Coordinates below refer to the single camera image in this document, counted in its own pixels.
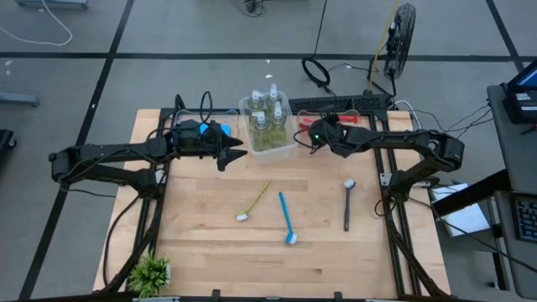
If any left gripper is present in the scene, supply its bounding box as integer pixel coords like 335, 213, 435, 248
175, 123, 248, 172

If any red dish brush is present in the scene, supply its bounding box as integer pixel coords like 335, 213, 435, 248
298, 114, 361, 131

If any clear yellow-green soap bottle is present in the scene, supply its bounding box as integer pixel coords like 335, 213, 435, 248
270, 100, 289, 148
250, 109, 272, 151
265, 82, 281, 111
246, 89, 265, 117

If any clear shallow plastic tray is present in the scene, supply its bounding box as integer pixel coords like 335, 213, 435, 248
295, 108, 366, 159
172, 108, 240, 159

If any clear deep plastic bin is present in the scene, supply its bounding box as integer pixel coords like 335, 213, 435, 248
237, 90, 300, 163

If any green dish brush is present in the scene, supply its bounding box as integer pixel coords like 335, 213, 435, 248
234, 180, 272, 222

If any dark grey dish brush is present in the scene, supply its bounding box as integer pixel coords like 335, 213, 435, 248
342, 178, 357, 232

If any blue dish brush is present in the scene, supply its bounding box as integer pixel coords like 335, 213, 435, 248
277, 191, 299, 246

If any black floor fan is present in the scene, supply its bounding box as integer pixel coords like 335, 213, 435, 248
383, 3, 417, 81

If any small green potted plant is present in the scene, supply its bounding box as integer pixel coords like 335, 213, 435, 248
127, 251, 172, 299

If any black diagonal desk bar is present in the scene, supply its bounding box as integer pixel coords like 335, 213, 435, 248
430, 169, 511, 217

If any grey desk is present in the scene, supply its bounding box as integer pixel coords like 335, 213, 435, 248
486, 83, 537, 299

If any black laptop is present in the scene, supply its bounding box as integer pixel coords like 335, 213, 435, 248
501, 60, 537, 126

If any black keyboard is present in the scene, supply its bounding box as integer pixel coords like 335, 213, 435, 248
512, 192, 537, 244

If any grey floor bar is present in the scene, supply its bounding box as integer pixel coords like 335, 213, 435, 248
0, 92, 41, 108

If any black chair base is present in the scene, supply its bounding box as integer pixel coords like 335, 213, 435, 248
0, 128, 18, 163

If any grey cart base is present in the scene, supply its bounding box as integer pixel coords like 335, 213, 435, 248
15, 0, 90, 10

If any coiled black cable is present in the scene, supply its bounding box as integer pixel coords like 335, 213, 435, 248
300, 57, 336, 96

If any black aluminium table frame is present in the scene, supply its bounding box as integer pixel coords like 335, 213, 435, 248
100, 94, 452, 302

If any white cable loop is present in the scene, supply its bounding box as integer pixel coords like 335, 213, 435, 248
394, 99, 423, 138

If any yellow hanging cable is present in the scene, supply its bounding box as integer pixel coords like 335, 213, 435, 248
368, 0, 399, 93

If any black hanging cable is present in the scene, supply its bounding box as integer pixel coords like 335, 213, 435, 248
313, 0, 329, 55

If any black cable bundle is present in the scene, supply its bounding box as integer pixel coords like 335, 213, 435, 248
242, 0, 266, 18

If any white floor cable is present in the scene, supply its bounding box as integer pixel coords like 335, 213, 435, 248
0, 0, 74, 47

